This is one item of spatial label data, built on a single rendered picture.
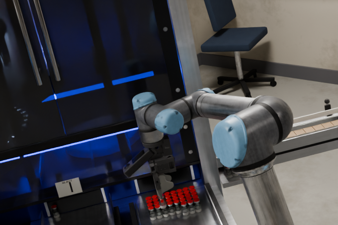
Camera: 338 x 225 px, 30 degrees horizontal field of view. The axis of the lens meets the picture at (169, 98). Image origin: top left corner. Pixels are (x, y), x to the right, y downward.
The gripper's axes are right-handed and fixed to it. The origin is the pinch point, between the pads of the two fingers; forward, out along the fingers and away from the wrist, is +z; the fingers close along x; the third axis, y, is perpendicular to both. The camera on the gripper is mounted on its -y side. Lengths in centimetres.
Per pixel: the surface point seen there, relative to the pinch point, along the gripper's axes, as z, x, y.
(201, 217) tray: 12.2, -0.7, 12.3
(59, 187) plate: -2.7, 17.2, -32.9
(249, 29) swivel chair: 51, 324, 115
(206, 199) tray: 12.2, 9.7, 16.5
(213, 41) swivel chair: 51, 316, 81
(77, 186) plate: -1.4, 17.3, -26.9
